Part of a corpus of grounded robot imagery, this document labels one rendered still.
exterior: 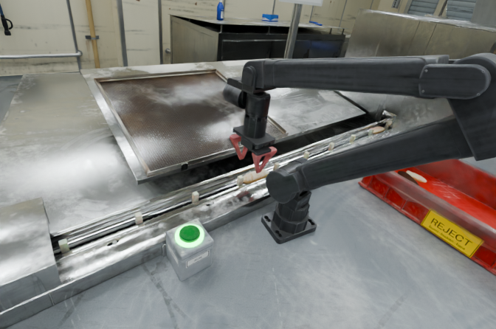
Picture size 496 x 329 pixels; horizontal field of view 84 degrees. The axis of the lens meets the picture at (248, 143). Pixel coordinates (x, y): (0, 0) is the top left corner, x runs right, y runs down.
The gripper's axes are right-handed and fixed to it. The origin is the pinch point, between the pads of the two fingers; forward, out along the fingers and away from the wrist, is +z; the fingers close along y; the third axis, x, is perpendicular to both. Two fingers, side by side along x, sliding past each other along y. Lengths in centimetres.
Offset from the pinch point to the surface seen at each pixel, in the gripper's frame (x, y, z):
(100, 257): -38.8, 5.5, 5.5
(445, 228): 33, 40, 7
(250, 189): -2.1, 3.9, 5.6
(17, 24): -40, -372, 18
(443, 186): 60, 31, 10
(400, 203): 34.0, 28.4, 8.2
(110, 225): -35.2, -2.8, 6.5
